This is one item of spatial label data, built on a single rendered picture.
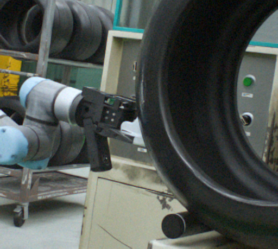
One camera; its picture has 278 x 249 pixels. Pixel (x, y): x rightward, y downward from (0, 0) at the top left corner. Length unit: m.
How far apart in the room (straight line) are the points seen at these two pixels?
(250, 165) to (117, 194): 0.66
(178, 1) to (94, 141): 0.37
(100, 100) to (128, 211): 0.66
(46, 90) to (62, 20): 3.54
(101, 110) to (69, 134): 3.94
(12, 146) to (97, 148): 0.18
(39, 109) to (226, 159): 0.41
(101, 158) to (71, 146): 3.94
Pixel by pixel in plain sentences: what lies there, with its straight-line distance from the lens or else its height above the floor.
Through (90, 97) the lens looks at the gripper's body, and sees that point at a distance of 1.52.
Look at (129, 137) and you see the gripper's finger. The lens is 1.45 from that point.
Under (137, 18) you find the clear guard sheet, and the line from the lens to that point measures 2.13.
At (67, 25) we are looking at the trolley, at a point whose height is 1.41.
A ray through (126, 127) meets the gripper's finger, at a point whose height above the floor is 1.05.
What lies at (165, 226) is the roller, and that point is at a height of 0.90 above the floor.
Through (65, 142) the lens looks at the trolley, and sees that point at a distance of 5.41.
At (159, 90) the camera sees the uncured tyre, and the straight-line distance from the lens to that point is 1.30.
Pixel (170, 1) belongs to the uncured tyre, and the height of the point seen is 1.29.
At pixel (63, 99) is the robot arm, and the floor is 1.08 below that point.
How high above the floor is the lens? 1.16
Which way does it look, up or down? 3 degrees down
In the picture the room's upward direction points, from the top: 8 degrees clockwise
